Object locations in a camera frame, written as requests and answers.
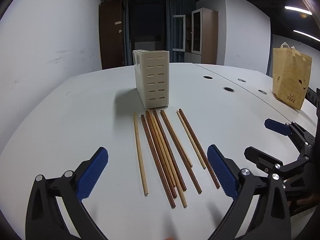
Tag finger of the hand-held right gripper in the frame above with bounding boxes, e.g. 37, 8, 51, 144
264, 118, 316, 155
244, 146, 310, 178

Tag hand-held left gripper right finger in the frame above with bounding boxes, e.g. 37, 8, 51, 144
207, 144, 292, 240

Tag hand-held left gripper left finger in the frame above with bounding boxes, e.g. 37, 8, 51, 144
26, 147, 109, 240

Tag cream plastic utensil holder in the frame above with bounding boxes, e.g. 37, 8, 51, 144
132, 49, 170, 109

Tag brown paper bag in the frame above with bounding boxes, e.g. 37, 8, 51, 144
272, 42, 312, 111

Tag ceiling light bar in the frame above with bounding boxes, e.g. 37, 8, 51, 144
293, 30, 320, 42
284, 5, 313, 15

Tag glass door cabinet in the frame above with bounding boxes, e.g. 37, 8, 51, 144
173, 7, 218, 64

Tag dark brown wardrobe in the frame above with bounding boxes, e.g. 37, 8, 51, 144
99, 0, 125, 70

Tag narrow blue curtain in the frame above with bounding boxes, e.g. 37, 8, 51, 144
124, 0, 132, 67

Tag wide blue curtain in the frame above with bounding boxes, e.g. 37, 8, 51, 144
165, 0, 197, 63

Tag dark window opening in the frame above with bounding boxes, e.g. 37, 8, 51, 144
129, 0, 167, 53

